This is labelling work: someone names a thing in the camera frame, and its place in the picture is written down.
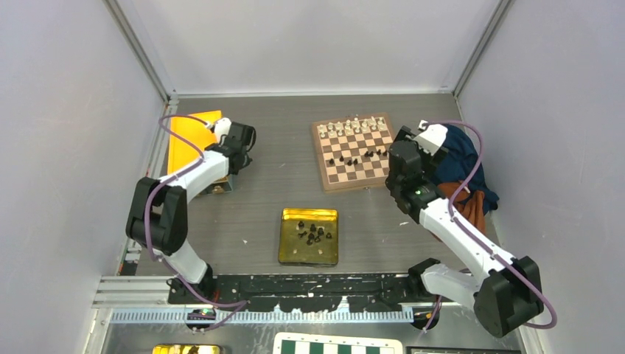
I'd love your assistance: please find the dark blue cloth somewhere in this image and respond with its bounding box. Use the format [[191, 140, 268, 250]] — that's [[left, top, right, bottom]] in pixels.
[[430, 124, 499, 214]]

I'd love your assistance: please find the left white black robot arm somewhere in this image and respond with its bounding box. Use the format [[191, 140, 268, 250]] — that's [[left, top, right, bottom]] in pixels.
[[125, 118, 256, 305]]

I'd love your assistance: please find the orange yellow box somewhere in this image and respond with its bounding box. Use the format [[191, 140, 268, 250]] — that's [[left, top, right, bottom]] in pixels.
[[167, 110, 234, 195]]

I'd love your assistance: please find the green white chess mat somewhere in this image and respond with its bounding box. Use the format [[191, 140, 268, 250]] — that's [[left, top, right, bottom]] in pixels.
[[272, 332, 405, 354]]

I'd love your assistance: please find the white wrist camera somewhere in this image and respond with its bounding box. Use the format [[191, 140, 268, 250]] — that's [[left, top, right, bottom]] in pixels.
[[413, 120, 448, 156], [210, 117, 232, 144]]

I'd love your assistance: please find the gold metal tray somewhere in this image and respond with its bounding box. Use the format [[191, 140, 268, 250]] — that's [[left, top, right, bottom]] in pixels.
[[278, 208, 339, 267]]

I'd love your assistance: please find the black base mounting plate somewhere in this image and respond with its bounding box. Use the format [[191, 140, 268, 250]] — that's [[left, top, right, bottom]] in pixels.
[[167, 272, 458, 313]]

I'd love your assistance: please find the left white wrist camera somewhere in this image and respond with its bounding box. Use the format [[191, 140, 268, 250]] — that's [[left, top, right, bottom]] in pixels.
[[210, 117, 232, 144]]

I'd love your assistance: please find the wooden chess board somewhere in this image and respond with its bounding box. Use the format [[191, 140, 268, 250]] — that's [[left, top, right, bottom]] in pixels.
[[311, 112, 396, 192]]

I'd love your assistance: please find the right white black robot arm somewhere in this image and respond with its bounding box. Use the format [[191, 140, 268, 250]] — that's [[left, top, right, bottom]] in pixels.
[[385, 121, 556, 338]]

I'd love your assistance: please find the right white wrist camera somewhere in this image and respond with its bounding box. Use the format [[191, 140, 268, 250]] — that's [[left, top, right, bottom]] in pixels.
[[413, 120, 448, 156]]

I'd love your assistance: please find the rust orange cloth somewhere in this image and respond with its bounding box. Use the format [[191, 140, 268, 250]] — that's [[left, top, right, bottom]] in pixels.
[[438, 181, 486, 234]]

